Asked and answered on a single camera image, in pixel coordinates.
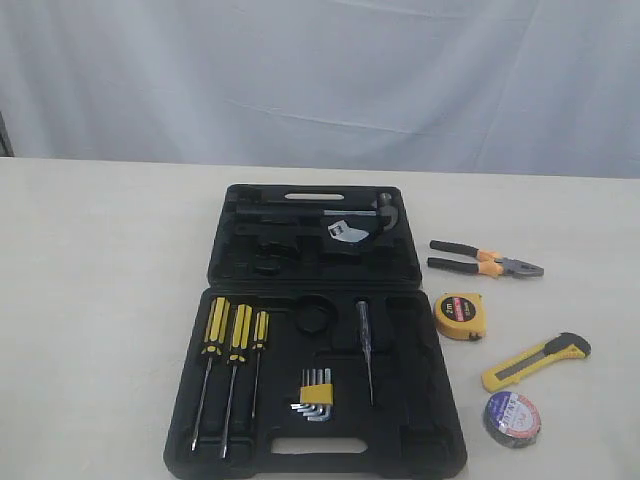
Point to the yellow tape measure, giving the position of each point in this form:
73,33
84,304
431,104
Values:
461,316

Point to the pliers black orange handles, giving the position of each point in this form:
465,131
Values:
486,262

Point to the yellow black utility knife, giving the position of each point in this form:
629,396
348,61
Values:
564,346

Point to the black electrical tape roll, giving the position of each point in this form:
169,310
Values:
513,415

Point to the black plastic tool case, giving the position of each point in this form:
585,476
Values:
309,286

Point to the clear voltage tester screwdriver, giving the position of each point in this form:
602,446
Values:
365,340

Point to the small yellow black screwdriver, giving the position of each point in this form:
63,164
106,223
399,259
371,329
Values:
258,345

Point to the large yellow black screwdriver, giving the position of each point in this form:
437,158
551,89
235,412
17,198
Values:
213,345

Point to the medium yellow black screwdriver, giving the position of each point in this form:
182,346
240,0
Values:
237,356

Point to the hex key set yellow holder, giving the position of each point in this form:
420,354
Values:
316,401

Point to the white backdrop curtain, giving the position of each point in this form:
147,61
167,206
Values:
523,87

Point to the adjustable wrench black handle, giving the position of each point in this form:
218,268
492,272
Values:
339,231

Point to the claw hammer black handle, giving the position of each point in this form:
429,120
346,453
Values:
384,210

